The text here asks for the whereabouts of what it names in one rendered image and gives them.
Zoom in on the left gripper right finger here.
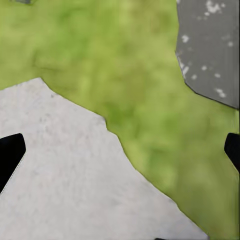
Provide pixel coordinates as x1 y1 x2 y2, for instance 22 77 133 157
224 133 240 173

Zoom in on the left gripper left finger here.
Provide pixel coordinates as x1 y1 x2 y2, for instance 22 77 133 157
0 133 26 192

